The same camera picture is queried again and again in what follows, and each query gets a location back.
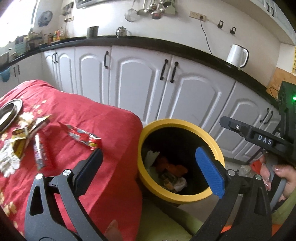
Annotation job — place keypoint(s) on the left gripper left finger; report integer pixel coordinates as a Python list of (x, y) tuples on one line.
[(43, 220)]

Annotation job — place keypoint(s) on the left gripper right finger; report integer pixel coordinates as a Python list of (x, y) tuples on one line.
[(243, 210)]

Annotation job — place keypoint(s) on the yellow round trash bin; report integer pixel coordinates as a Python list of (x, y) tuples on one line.
[(177, 140)]

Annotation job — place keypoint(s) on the trash inside bin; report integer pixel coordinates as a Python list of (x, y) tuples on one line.
[(165, 174)]

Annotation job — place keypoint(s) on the white kitchen base cabinets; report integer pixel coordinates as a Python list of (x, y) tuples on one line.
[(152, 85)]

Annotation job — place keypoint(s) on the right hand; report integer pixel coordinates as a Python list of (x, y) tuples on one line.
[(283, 171)]

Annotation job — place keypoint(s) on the red tube snack package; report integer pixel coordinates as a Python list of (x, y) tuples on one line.
[(40, 150)]

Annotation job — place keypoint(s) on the black countertop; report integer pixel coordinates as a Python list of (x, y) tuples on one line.
[(163, 46)]

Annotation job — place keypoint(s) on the yellow crumpled wrapper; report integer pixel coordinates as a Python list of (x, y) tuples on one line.
[(21, 137)]

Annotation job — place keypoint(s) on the red floral tablecloth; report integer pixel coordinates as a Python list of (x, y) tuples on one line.
[(69, 168)]

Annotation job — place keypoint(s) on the red white snack wrapper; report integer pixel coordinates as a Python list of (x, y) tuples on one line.
[(91, 140)]

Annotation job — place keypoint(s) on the white electric kettle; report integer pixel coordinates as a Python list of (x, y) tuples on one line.
[(238, 56)]

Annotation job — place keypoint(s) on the round metal plate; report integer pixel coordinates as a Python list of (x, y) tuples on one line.
[(9, 112)]

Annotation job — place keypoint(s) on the blue hanging basin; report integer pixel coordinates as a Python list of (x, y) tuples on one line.
[(5, 75)]

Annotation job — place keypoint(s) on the hanging metal ladles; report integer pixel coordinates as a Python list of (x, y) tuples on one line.
[(157, 9)]

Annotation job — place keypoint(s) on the dark metal cup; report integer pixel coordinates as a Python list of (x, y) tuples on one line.
[(92, 32)]

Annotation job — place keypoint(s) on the small steel teapot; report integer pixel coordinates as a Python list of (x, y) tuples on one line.
[(121, 32)]

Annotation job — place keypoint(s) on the wall power strip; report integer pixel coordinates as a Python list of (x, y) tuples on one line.
[(197, 16)]

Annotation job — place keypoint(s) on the hanging wire strainer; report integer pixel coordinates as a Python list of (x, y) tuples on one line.
[(131, 14)]

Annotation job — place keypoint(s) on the wall ventilation fan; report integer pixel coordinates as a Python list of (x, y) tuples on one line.
[(45, 18)]

